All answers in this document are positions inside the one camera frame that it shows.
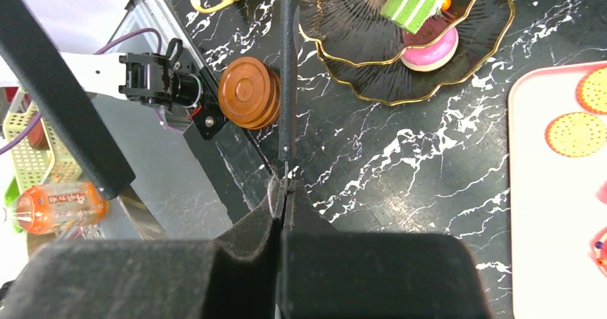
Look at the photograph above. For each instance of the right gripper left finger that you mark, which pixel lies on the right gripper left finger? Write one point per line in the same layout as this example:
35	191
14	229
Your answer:
231	276

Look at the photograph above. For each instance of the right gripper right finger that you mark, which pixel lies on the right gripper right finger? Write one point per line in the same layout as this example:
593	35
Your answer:
326	273

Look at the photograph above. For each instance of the black three tier cake stand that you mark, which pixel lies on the black three tier cake stand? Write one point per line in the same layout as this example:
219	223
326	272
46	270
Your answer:
382	62

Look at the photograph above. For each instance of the pink serving tray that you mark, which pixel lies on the pink serving tray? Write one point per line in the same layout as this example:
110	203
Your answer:
555	215

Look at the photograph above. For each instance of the green layered cake slice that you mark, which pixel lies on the green layered cake slice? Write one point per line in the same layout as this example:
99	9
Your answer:
410	15

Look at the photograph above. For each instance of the red strawberry tart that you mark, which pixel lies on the red strawberry tart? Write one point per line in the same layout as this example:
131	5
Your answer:
598	251

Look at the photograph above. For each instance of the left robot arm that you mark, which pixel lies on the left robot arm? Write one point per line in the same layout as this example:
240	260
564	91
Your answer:
96	73

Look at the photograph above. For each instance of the stack of wooden coasters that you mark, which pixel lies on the stack of wooden coasters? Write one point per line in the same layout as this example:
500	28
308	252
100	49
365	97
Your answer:
249	93

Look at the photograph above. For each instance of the orange plastic bottle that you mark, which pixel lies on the orange plastic bottle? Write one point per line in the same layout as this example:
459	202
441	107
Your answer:
50	208

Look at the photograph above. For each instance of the yellow dotted biscuit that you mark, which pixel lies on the yellow dotted biscuit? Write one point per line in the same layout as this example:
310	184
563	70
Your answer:
576	134
591	92

